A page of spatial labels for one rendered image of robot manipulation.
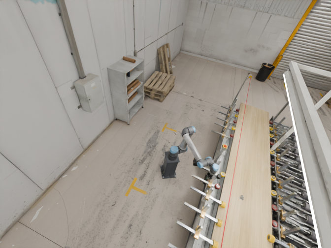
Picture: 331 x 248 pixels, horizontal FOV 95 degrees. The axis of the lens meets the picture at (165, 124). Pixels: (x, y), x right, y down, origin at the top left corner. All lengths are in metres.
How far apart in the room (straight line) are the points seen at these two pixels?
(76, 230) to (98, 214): 0.36
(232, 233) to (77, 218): 2.45
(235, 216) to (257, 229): 0.30
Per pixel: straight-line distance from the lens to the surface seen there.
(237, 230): 2.57
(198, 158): 2.21
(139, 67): 4.31
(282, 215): 3.06
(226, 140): 3.71
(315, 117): 1.70
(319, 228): 1.17
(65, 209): 3.53
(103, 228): 3.25
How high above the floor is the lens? 3.13
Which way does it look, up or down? 45 degrees down
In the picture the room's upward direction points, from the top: 10 degrees clockwise
